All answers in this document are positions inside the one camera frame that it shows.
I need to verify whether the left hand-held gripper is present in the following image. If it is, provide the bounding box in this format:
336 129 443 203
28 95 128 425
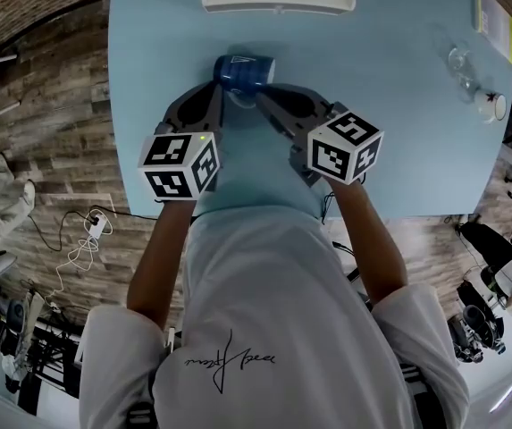
138 82 227 203

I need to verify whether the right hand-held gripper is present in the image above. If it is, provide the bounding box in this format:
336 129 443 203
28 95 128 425
255 85 385 188

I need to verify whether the blue cup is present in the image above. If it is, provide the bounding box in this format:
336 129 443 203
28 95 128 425
212 53 278 97

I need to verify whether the person's right forearm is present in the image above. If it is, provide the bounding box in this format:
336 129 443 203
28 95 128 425
325 177 411 307

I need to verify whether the person's left forearm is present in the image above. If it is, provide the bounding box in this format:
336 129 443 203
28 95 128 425
125 197 195 332

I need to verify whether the small white flower-print cup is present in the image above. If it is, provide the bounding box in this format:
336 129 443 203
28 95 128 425
473 87 508 125

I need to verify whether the white power adapter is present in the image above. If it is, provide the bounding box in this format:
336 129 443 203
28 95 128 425
83 212 108 240

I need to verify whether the person's white shirt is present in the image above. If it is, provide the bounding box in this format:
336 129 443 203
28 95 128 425
78 202 472 429

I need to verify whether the yellow-edged book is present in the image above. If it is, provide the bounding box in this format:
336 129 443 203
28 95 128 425
473 0 512 65

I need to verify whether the black wheeled machine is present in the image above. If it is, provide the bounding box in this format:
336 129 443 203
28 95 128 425
446 302 508 364

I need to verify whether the black equipment rack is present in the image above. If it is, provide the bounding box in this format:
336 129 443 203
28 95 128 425
0 279 85 404

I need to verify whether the black cable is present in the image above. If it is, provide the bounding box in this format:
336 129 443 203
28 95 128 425
26 204 158 253

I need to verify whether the white cable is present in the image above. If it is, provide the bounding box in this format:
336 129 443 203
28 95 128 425
43 234 105 307

